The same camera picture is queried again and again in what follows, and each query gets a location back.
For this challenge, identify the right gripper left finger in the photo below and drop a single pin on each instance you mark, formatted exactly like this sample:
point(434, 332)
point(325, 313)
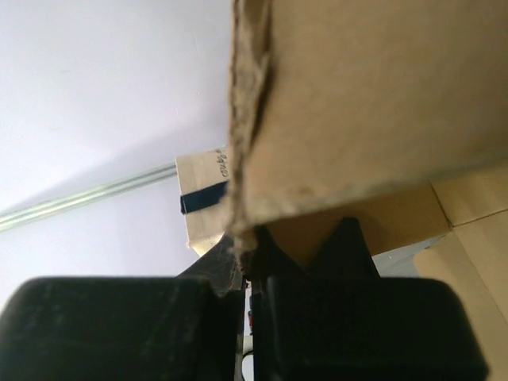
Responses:
point(187, 327)

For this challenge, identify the left aluminium frame post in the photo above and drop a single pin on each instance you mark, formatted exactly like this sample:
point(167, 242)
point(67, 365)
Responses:
point(50, 208)

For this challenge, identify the large brown cardboard box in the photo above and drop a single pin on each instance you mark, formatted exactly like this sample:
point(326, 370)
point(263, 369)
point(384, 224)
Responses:
point(392, 111)

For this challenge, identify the beige canvas tote bag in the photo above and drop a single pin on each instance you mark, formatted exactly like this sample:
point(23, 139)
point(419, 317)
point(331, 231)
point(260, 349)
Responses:
point(203, 179)

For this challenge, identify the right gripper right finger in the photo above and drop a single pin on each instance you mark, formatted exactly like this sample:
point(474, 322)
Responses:
point(339, 319)

